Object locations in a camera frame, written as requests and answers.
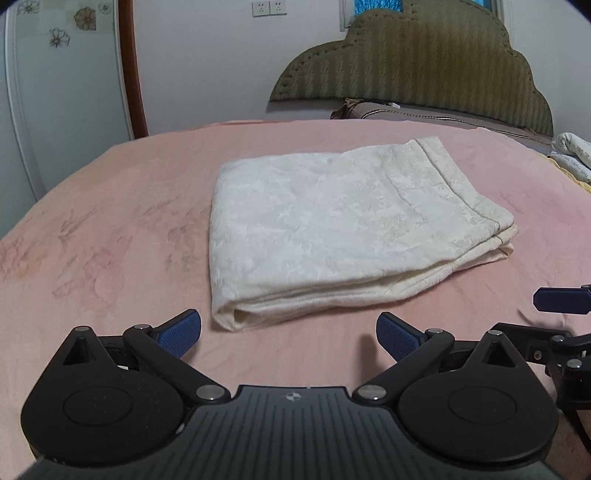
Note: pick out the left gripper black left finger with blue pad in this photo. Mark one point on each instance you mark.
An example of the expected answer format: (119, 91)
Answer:
(109, 400)

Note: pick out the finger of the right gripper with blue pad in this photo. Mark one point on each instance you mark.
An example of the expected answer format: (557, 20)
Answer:
(575, 301)

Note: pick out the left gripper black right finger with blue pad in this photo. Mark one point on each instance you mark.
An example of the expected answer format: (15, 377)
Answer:
(463, 401)

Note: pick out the white textured pants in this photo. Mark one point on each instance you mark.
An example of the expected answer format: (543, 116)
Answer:
(302, 233)

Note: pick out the white floral folded pillow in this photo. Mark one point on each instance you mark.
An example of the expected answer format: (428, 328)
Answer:
(573, 154)

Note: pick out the pink bed blanket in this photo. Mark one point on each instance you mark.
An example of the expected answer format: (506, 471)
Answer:
(124, 241)

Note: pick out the olive green padded headboard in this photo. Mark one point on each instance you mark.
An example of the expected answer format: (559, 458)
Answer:
(448, 55)

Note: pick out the white wardrobe with flower stickers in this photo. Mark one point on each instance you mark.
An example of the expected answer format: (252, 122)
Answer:
(63, 100)

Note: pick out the brown wooden door frame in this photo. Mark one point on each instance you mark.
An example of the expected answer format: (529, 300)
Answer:
(129, 69)

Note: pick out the white wall socket plate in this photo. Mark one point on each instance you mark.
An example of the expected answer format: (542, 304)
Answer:
(264, 8)

